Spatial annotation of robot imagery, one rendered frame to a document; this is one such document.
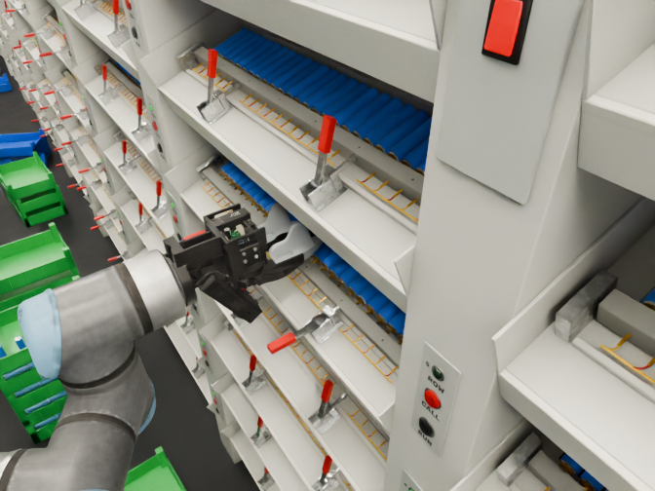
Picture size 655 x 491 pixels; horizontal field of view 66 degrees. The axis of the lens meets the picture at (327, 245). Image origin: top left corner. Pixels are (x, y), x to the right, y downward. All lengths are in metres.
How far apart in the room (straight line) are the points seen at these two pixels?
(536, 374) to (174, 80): 0.70
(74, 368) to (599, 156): 0.54
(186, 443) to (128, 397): 1.08
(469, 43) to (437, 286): 0.18
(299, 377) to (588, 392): 0.56
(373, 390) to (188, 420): 1.23
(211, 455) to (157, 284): 1.15
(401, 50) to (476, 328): 0.20
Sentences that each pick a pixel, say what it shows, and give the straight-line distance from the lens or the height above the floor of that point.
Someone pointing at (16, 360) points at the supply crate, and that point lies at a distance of 1.66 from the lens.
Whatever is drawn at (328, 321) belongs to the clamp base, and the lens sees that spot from 0.64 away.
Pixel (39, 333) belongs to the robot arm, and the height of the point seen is 1.05.
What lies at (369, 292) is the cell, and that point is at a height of 1.00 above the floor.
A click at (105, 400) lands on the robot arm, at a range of 0.66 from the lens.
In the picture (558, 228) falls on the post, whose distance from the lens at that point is 0.33.
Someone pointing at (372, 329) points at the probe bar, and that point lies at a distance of 0.61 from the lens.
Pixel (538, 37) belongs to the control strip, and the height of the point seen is 1.37.
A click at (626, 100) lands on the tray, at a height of 1.35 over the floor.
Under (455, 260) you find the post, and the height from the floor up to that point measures 1.21.
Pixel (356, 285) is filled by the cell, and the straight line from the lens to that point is 0.66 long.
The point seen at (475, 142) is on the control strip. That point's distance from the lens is 0.32.
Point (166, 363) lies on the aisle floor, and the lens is 1.95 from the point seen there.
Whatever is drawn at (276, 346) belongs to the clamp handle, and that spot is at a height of 0.97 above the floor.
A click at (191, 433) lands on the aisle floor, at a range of 1.75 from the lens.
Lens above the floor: 1.43
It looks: 37 degrees down
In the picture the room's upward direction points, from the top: straight up
